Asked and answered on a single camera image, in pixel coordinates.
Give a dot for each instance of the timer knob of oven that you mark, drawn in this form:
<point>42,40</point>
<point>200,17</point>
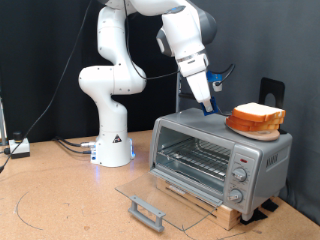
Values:
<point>239,174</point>

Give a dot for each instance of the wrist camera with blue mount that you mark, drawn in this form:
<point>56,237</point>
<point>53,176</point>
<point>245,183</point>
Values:
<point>215,80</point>

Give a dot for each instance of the vertical metal pole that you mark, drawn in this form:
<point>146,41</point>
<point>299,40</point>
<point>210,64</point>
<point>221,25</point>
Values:
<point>178,93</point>

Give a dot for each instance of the round wooden board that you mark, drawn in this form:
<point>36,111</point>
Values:
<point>263,135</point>

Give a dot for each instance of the emergency stop button box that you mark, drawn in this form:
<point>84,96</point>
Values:
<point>19,146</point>

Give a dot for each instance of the temperature knob of oven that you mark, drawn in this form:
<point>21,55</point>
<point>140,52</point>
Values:
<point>235,195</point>

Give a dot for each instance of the wooden crate base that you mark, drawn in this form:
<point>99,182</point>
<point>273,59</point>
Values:
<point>230,216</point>

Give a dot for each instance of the black foam pad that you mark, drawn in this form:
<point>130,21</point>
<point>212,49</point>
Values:
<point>255,216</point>
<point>270,205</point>

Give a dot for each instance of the silver toaster oven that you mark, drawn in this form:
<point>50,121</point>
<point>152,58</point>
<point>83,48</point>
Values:
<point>266,160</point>

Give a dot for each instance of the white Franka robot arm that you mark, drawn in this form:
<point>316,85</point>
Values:
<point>110,83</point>

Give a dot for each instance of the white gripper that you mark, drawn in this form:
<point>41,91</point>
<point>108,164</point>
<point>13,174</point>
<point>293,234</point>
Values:
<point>196,80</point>

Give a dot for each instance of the metal stand leg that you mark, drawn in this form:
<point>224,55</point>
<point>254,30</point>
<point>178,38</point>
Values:
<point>2,123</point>

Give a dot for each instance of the black metal bookend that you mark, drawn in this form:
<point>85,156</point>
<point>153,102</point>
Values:
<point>278,87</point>

